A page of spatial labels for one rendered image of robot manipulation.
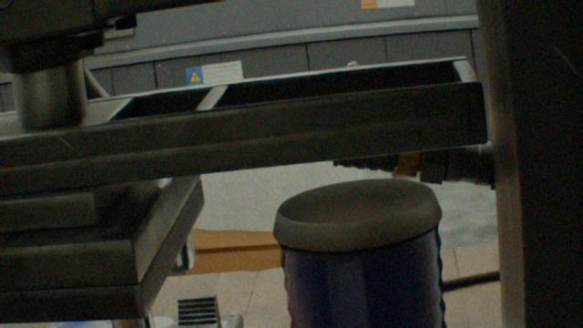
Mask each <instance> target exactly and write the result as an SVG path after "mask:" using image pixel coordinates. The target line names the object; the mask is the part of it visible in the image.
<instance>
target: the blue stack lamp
mask: <svg viewBox="0 0 583 328"><path fill-rule="evenodd" d="M438 227H439V222H438V223H437V224H436V225H435V226H434V227H433V228H431V229H430V230H428V231H427V232H425V233H422V234H420V235H417V236H415V237H412V238H409V239H406V240H403V241H400V242H397V243H392V244H387V245H383V246H378V247H372V248H369V249H364V250H356V251H307V250H301V249H295V248H292V247H288V246H285V245H282V244H280V243H279V246H280V248H281V257H280V264H281V267H282V269H283V272H284V280H282V285H284V288H285V290H286V292H287V302H286V306H287V310H288V312H289V315H290V323H289V328H446V327H447V324H446V322H445V307H446V305H445V300H444V298H443V294H444V288H445V283H444V280H443V278H442V270H443V261H442V259H441V253H440V251H441V246H442V241H441V238H440V234H439V232H438Z"/></svg>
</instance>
